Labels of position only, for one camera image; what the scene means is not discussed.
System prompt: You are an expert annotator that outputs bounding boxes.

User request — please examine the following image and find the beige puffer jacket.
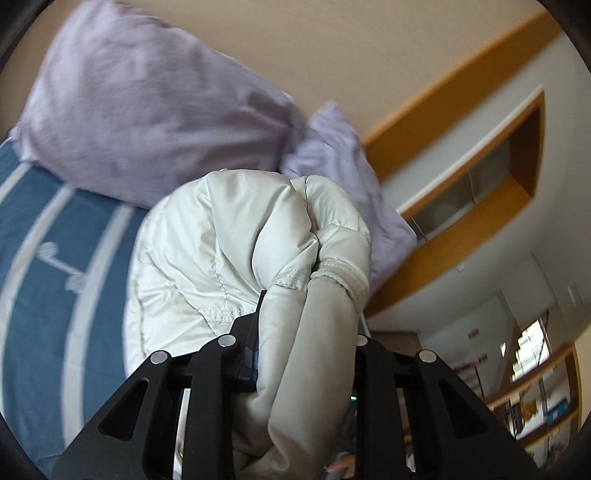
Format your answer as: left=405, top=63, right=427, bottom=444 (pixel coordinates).
left=124, top=168, right=372, bottom=480

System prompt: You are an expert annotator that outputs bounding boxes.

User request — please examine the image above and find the blue white-striped bed sheet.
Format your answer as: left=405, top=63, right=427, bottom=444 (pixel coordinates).
left=0, top=138, right=153, bottom=477

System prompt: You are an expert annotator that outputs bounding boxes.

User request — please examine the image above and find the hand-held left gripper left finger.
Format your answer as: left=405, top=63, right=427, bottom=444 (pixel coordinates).
left=51, top=290, right=266, bottom=480

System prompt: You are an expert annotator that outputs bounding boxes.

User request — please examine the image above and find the wide lilac pillow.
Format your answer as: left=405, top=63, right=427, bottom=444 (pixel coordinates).
left=9, top=0, right=308, bottom=209

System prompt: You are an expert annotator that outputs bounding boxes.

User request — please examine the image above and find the crumpled lilac pillow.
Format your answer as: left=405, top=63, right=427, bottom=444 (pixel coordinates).
left=279, top=102, right=419, bottom=296

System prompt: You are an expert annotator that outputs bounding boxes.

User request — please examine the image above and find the wooden framed glass door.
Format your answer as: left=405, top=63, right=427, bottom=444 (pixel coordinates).
left=362, top=14, right=546, bottom=320

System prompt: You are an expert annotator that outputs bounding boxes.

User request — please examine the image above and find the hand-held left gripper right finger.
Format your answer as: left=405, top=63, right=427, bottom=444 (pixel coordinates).
left=352, top=335, right=542, bottom=480

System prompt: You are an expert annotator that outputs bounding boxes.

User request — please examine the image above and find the wooden shelving unit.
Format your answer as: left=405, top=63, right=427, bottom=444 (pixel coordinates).
left=402, top=344, right=583, bottom=468

